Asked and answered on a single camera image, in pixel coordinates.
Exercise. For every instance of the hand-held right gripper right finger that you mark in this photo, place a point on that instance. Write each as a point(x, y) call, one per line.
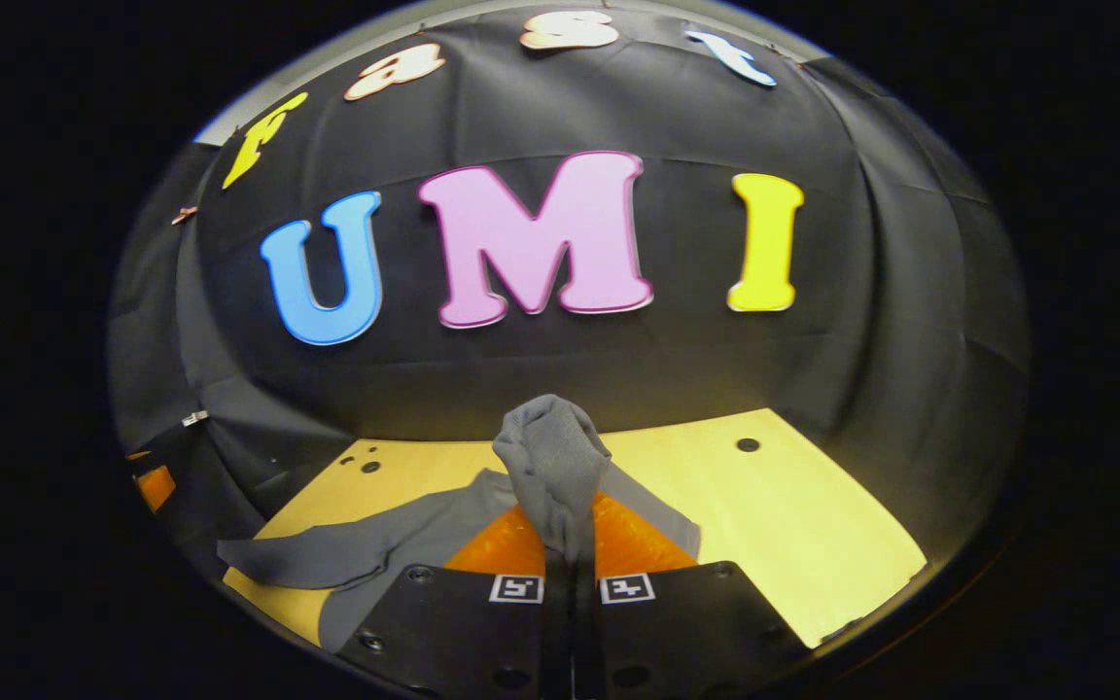
point(677, 632)

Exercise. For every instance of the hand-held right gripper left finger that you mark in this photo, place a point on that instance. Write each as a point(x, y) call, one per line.
point(472, 632)

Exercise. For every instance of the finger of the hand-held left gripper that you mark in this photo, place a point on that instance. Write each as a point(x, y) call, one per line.
point(157, 486)

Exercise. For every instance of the grey polo shirt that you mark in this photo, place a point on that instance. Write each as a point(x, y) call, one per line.
point(550, 457)

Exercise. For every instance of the white cloth clip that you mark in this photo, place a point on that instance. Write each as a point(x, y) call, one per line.
point(194, 418)

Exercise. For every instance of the black backdrop cloth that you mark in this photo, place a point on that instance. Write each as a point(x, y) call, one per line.
point(677, 369)

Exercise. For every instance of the copper cloth clip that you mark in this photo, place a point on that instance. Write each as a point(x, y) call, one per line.
point(184, 215)

